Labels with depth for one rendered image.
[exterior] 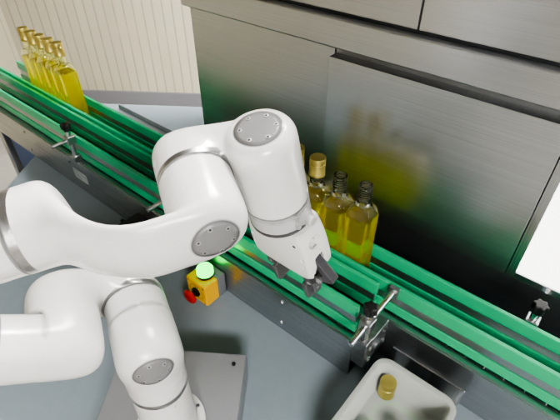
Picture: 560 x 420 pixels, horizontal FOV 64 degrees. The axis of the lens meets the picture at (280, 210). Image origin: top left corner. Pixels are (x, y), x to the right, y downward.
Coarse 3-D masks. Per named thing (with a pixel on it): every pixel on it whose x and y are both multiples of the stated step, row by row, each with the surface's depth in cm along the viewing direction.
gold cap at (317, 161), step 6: (312, 156) 93; (318, 156) 93; (324, 156) 93; (312, 162) 93; (318, 162) 92; (324, 162) 93; (312, 168) 94; (318, 168) 93; (324, 168) 94; (312, 174) 94; (318, 174) 94; (324, 174) 95
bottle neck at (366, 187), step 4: (360, 184) 89; (364, 184) 90; (368, 184) 90; (372, 184) 89; (360, 188) 89; (364, 188) 88; (368, 188) 88; (372, 188) 89; (360, 192) 89; (364, 192) 89; (368, 192) 89; (360, 196) 90; (364, 196) 89; (368, 196) 89; (360, 200) 90; (364, 200) 90; (368, 200) 90; (360, 204) 91; (364, 204) 91; (368, 204) 91
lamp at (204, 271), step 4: (200, 264) 112; (204, 264) 112; (208, 264) 112; (196, 268) 112; (200, 268) 111; (204, 268) 111; (208, 268) 111; (212, 268) 112; (196, 272) 113; (200, 272) 110; (204, 272) 110; (208, 272) 111; (212, 272) 112; (200, 276) 111; (204, 276) 111; (208, 276) 111; (212, 276) 112; (204, 280) 111
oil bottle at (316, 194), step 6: (324, 186) 97; (312, 192) 96; (318, 192) 96; (324, 192) 97; (312, 198) 97; (318, 198) 96; (312, 204) 98; (318, 204) 97; (318, 210) 98; (318, 216) 99
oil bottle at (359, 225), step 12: (372, 204) 93; (348, 216) 93; (360, 216) 91; (372, 216) 92; (348, 228) 95; (360, 228) 93; (372, 228) 95; (348, 240) 97; (360, 240) 94; (372, 240) 98; (348, 252) 99; (360, 252) 96
